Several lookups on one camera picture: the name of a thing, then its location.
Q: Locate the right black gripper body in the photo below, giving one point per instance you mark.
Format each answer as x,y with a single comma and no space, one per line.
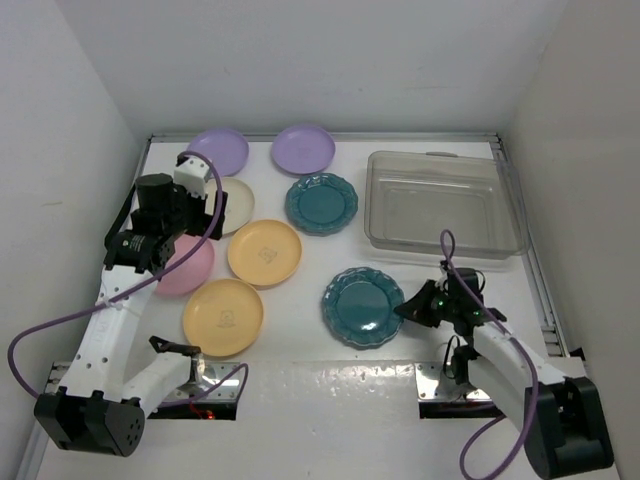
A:
443,308

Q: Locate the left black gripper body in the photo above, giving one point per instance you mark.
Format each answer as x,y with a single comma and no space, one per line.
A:
188,215

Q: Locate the teal scalloped plate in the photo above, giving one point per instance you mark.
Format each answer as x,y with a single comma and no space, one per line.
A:
321,204
358,307

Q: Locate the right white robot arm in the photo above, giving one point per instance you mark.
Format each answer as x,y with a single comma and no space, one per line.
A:
560,418

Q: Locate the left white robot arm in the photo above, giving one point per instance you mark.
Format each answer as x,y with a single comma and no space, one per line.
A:
95,408

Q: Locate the clear plastic bin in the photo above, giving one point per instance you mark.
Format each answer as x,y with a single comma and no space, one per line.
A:
411,198

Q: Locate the cream plate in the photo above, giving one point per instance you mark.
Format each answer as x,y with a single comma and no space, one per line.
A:
239,207

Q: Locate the pink plate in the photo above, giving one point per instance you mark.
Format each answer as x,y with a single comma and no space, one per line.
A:
192,273

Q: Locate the far yellow plate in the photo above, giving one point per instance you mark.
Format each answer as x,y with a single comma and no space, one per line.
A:
265,253

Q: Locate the yellow plate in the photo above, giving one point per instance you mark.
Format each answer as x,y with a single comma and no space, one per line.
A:
265,253
223,317

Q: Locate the near yellow plate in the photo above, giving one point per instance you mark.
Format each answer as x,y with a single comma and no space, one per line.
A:
223,317

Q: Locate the left purple plate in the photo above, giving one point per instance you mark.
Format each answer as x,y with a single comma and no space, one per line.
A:
226,148

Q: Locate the purple plate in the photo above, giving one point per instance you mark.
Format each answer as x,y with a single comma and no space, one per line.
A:
226,148
303,149

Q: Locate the right purple plate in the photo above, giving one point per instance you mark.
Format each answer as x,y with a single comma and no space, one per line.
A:
303,149

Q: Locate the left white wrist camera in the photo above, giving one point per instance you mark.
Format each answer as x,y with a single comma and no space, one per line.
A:
192,172

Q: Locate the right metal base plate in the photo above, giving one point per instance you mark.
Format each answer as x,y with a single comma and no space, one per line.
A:
434,387

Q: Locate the metal base plate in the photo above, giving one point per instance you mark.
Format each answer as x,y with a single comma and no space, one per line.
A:
434,387
211,381

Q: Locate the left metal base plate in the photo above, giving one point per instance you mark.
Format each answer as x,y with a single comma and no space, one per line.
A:
211,381

